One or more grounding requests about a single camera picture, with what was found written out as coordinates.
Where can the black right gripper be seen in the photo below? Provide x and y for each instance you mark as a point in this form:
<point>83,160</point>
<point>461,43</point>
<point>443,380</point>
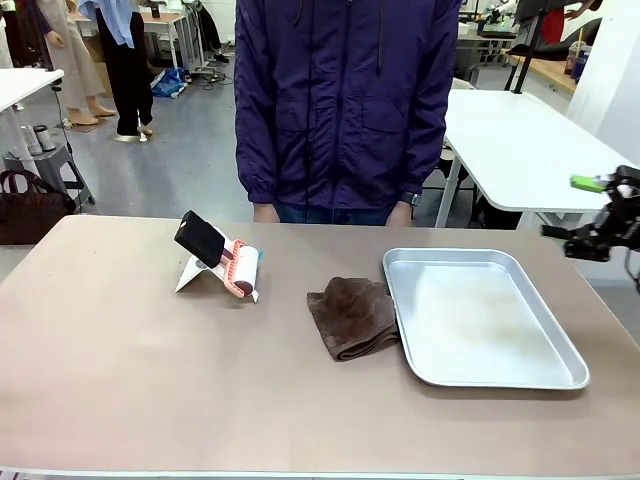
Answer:
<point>625,220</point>

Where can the brown cloth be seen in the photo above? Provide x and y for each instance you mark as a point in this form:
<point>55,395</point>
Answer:
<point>355,315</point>

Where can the person's left forearm purple sleeve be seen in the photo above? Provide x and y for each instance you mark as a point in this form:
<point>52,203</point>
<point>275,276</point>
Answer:
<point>425,150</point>

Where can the person's right forearm purple sleeve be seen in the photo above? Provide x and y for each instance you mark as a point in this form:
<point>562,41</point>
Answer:
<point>255,160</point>

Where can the person's left hand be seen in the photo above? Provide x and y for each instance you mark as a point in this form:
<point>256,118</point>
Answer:
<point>400,216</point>

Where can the person's right hand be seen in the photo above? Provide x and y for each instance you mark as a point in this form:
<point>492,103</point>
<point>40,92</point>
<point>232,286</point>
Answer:
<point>265,213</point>

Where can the large white background table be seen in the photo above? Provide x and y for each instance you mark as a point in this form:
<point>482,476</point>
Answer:
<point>520,140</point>

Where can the wooden top background table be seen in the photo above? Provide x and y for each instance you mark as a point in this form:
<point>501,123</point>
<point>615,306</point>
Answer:
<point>550,70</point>

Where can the plastic drink cup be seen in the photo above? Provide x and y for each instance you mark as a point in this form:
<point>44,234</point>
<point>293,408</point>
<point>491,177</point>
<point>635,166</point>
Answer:
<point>577,60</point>

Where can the silver metal tray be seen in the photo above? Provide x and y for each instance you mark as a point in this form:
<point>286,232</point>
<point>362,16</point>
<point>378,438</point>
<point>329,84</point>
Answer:
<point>475,340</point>

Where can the black wristwatch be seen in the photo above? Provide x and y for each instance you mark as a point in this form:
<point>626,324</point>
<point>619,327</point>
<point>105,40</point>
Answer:
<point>411,198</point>

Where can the black slanted pole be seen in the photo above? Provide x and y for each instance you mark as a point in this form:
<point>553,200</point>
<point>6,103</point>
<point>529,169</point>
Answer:
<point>531,45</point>

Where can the bystander in red top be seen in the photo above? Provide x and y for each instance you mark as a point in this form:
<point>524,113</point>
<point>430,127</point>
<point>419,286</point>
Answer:
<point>555,25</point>

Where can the person's blue jeans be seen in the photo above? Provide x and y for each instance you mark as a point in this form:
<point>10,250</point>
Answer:
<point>335,215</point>

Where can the person's purple jacket torso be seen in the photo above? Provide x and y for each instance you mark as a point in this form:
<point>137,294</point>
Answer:
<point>345,100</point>

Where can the white folded roller stand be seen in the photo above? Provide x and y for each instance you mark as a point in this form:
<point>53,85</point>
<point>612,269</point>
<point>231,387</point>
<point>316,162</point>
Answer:
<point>187,280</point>

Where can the blue plastic bag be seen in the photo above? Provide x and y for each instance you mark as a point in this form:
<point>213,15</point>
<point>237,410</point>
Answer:
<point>170,84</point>

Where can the wooden desk white legs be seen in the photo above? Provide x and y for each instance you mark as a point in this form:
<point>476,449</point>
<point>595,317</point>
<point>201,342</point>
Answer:
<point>165,20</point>

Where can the mannequin in black trousers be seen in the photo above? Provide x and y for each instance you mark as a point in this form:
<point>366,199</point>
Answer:
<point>127,75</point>

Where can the brown cardboard box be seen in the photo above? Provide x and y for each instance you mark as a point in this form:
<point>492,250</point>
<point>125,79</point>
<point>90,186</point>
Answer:
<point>97,70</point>

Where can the mannequin in beige dress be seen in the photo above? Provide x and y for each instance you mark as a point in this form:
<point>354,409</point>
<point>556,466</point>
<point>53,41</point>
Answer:
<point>75,55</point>

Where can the grey metal stool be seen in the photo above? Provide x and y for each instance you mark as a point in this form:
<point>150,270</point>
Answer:
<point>45,162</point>

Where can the dark brown handbag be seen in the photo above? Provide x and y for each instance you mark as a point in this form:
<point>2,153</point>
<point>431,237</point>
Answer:
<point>35,210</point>

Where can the silver bottle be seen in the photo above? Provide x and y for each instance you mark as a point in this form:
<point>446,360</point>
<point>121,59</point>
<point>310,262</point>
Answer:
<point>30,142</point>

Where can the small white background table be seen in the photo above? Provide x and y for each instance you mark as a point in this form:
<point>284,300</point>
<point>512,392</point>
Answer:
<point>25,85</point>

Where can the dark red hanging garment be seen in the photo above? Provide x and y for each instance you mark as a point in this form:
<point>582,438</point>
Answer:
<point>27,35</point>

